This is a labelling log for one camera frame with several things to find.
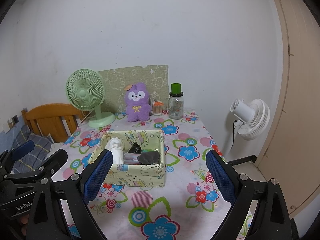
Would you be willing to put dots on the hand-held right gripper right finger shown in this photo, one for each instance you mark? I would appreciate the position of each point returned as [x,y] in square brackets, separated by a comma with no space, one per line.
[221,177]

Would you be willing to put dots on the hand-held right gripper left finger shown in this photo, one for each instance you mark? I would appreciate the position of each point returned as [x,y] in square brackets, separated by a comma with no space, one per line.
[97,175]

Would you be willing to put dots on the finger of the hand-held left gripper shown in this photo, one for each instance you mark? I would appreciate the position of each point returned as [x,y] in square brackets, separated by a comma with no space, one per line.
[56,160]
[23,148]

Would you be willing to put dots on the cream cloth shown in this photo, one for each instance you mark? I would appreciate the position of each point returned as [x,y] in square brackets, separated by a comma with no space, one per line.
[118,158]

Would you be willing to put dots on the white cloth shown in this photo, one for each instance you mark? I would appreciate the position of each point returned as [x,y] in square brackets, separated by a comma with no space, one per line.
[113,143]

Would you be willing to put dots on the clear pink plastic pack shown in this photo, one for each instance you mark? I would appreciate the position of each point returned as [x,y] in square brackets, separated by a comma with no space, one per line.
[131,158]

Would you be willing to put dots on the yellow printed storage box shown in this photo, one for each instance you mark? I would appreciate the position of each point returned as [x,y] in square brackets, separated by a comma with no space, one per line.
[140,175]

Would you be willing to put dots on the black plastic bag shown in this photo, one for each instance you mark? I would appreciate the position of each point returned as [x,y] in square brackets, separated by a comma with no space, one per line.
[135,148]

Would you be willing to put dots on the dark grey sock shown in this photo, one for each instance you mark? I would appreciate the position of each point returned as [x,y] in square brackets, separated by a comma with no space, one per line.
[148,157]

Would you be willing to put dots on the person's left hand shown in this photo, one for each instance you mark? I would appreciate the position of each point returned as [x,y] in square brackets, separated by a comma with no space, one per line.
[24,226]

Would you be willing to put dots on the white bedding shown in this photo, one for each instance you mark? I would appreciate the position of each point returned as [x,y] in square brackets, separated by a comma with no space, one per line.
[57,146]

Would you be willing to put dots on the grey plaid pillow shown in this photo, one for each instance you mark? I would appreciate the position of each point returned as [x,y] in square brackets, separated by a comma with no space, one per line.
[37,145]

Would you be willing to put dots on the wooden bed headboard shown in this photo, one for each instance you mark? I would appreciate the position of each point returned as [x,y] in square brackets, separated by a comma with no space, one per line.
[47,112]

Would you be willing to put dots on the floral tablecloth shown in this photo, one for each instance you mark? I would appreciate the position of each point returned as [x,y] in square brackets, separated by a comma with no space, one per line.
[175,200]

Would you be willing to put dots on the white standing fan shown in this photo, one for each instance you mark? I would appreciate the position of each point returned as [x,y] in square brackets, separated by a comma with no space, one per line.
[255,120]

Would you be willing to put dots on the green desk fan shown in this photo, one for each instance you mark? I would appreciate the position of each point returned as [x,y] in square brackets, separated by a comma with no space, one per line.
[83,93]

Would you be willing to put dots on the purple plush toy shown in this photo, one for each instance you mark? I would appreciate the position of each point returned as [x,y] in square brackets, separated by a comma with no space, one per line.
[137,110]

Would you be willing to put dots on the glass mug with green lid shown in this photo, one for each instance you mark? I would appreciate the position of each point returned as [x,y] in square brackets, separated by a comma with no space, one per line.
[176,108]

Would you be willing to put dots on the cotton swab jar orange lid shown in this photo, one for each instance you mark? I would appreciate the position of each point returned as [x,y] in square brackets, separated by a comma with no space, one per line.
[157,110]

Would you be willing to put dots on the beige door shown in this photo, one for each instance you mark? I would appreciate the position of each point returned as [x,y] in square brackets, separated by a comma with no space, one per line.
[300,105]

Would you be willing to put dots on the green printed board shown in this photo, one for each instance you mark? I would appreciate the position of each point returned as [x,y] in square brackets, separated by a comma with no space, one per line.
[140,73]

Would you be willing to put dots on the black metal frame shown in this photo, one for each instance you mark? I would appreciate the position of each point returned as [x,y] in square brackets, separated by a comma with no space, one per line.
[241,160]

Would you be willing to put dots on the white wall socket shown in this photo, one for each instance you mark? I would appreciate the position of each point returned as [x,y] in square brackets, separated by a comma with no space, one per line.
[10,123]

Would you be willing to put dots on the black wall switch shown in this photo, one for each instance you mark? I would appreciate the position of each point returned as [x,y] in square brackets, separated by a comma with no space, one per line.
[15,119]

